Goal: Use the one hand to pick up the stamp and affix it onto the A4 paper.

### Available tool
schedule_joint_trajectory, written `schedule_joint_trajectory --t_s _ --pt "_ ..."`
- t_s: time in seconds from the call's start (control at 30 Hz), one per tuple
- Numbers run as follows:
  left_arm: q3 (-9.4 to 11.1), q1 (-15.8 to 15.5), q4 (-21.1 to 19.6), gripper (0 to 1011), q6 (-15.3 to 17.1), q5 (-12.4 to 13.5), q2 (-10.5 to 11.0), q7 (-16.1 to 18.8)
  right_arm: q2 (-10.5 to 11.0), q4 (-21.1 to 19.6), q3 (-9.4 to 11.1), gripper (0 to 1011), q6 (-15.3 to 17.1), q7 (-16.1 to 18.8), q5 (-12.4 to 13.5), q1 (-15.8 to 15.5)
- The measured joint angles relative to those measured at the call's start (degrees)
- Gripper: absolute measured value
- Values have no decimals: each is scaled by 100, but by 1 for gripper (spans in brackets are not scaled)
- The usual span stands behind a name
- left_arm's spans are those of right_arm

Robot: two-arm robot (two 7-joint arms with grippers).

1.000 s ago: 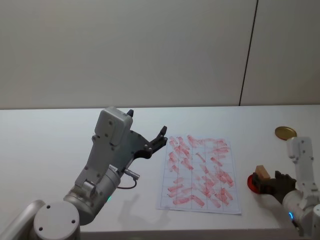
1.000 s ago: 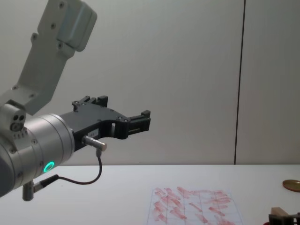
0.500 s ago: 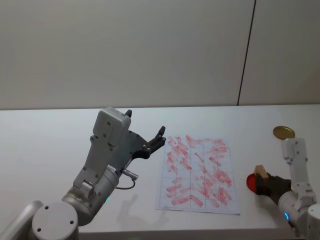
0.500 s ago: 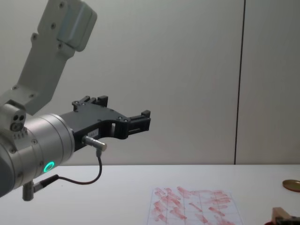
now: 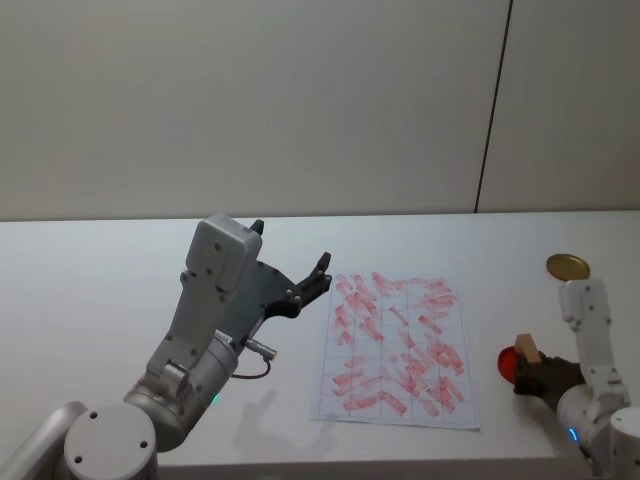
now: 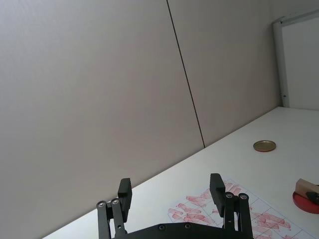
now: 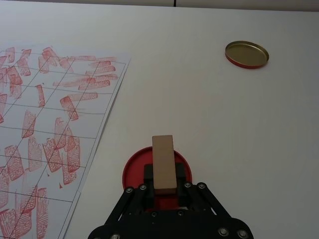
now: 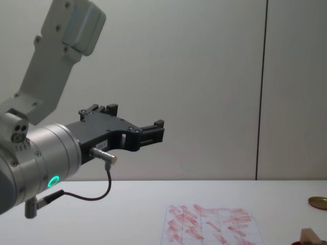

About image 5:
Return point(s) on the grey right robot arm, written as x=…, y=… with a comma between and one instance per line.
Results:
x=595, y=360

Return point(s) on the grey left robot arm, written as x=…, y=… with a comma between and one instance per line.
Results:
x=200, y=320

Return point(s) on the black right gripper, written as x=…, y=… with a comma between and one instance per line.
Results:
x=557, y=382

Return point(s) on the round gold metal lid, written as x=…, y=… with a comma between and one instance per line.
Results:
x=567, y=266

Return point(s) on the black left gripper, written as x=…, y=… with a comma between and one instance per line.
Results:
x=267, y=292

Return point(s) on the small wooden stamp block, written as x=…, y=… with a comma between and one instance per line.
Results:
x=527, y=347

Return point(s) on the round red ink pad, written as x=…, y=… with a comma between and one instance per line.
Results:
x=507, y=365

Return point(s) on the white paper sheet red stamps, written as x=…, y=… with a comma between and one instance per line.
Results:
x=395, y=350

